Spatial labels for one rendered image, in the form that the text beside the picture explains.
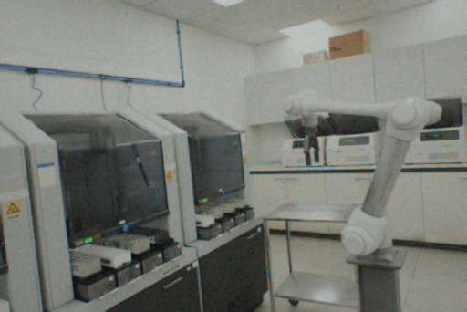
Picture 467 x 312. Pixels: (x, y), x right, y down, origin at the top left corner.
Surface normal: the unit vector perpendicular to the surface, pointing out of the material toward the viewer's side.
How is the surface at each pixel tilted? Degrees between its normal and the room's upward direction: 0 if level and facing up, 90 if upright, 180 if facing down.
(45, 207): 90
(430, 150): 90
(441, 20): 90
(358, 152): 90
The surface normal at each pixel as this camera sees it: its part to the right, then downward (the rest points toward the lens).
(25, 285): 0.84, -0.04
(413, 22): -0.54, 0.09
